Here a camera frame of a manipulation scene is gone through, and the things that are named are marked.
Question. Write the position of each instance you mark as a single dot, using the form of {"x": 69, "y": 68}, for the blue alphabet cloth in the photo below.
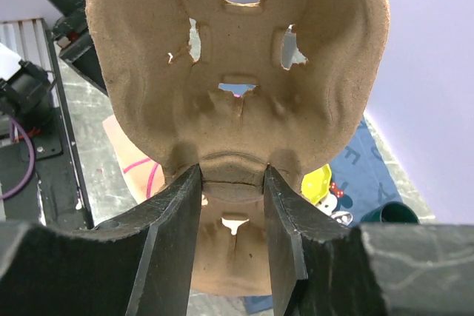
{"x": 361, "y": 172}

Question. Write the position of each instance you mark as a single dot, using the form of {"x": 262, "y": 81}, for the brown pulp cup carrier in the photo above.
{"x": 236, "y": 86}

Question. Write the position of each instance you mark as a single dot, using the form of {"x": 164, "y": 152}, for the cartoon mouse figurine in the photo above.
{"x": 336, "y": 204}

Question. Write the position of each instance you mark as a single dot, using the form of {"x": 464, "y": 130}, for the yellow-green dotted plate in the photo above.
{"x": 316, "y": 185}

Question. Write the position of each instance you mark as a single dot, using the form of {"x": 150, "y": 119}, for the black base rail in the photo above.
{"x": 55, "y": 194}

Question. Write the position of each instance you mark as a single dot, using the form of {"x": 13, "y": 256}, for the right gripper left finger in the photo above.
{"x": 169, "y": 223}

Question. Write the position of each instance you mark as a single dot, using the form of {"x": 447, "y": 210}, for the dark green mug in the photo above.
{"x": 392, "y": 212}

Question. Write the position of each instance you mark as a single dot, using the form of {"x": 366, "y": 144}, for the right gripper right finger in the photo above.
{"x": 292, "y": 225}

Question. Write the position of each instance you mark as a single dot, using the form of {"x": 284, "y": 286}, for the pink paper gift bag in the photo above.
{"x": 142, "y": 175}

